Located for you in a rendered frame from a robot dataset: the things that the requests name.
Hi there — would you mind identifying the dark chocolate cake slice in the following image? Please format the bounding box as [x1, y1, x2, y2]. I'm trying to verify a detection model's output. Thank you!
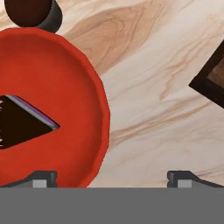
[0, 94, 61, 151]

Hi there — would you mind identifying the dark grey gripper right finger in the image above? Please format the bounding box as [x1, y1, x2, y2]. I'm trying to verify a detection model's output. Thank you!
[166, 171, 223, 189]

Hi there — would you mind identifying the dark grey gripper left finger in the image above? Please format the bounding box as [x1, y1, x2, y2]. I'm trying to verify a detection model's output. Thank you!
[3, 171, 59, 189]

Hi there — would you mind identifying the dark brown wooden tray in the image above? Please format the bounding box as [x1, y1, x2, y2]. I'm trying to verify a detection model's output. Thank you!
[188, 39, 224, 109]

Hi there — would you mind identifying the red bowl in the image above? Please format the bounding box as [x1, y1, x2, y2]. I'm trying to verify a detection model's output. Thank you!
[0, 27, 111, 189]

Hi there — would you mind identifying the chocolate cupcake in dark wrapper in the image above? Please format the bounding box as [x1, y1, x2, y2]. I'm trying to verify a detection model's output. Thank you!
[3, 0, 64, 33]

